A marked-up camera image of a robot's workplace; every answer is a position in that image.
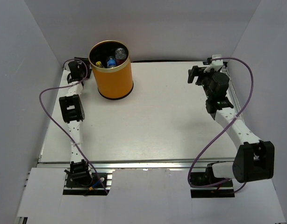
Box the yellow cap clear bottle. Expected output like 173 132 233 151
95 61 105 69

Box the blue label plastic bottle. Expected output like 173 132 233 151
106 56 117 69

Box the red label plastic bottle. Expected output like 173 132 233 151
115 48 127 65

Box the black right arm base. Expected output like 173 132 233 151
190 172 235 198

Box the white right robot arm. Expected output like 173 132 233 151
187 66 275 188

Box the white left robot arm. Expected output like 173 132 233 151
59 58 93 187

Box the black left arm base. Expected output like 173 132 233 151
63 169 112 196

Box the orange cylindrical bin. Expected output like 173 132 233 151
88 40 134 100

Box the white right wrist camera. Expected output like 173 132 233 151
204 55 223 73

